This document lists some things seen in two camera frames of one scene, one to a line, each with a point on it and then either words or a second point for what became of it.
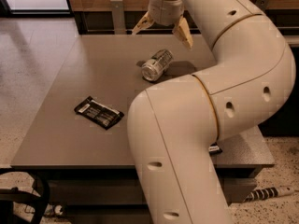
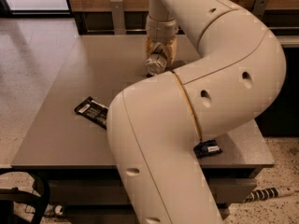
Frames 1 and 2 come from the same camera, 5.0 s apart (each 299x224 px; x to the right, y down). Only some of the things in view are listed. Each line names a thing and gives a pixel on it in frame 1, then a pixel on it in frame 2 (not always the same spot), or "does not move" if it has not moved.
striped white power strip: (266, 192) does not move
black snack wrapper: (98, 113) does not move
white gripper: (164, 12) to (162, 31)
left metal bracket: (119, 17) does not move
